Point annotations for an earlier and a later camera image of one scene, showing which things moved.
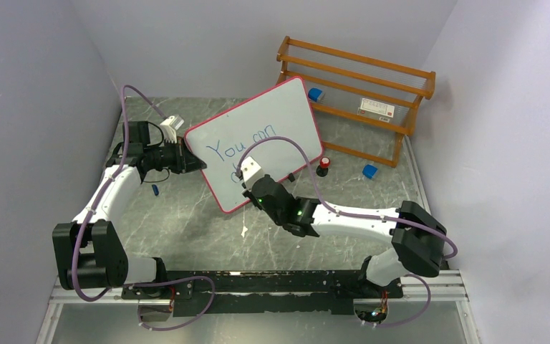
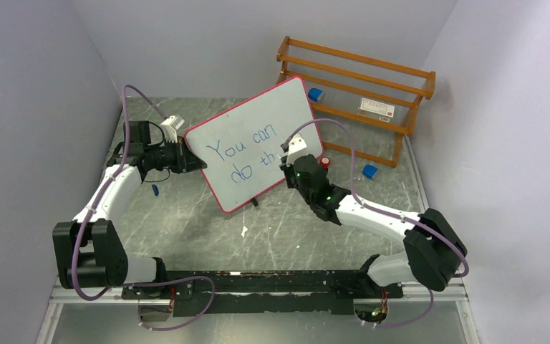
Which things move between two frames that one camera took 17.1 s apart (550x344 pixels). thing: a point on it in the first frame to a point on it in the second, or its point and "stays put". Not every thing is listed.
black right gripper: [249, 194] to [287, 169]
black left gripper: [183, 163] stays put
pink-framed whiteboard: [286, 112] stays put
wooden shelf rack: [362, 107] stays put
